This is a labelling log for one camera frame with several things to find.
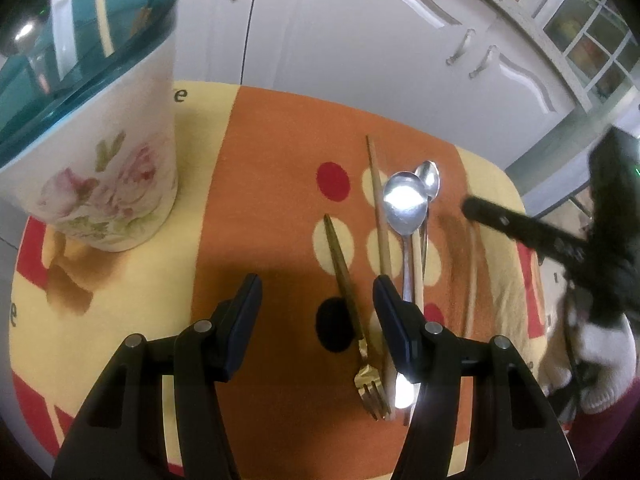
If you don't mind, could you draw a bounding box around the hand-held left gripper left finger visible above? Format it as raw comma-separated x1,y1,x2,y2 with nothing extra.
52,274,263,480

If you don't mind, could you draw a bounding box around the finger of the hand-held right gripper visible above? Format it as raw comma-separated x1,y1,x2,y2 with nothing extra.
460,196,593,273

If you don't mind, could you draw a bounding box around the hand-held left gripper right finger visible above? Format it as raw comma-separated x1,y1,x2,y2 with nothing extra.
372,275,581,480

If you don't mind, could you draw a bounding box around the fork with brown handle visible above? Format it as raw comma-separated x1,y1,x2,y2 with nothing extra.
323,213,392,420

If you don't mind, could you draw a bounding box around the brown wooden chopstick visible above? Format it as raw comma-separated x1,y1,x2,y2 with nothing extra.
462,222,483,338
365,134,397,422

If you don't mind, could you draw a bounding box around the small steel spoon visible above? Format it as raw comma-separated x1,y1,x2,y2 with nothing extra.
414,160,441,276

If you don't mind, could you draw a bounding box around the large steel spoon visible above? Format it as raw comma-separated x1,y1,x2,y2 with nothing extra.
383,171,431,411

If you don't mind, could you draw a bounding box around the floral utensil holder teal rim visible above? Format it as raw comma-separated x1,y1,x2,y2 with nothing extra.
0,0,182,253

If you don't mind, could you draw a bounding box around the person's right forearm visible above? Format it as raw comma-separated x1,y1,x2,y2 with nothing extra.
575,375,640,466

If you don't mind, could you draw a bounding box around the person's right hand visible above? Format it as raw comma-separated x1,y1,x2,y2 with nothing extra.
565,305,636,413

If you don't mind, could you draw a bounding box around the white cabinet door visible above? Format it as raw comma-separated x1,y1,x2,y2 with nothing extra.
240,0,506,171
470,15,591,201
170,0,263,86

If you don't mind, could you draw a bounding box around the checkered orange yellow cloth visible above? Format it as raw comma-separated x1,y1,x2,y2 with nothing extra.
7,80,573,480

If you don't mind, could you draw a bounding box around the white framed glass cabinet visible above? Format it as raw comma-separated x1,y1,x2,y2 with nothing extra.
542,0,640,111

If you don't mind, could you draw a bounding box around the black cable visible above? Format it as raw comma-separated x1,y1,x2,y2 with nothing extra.
547,305,586,423

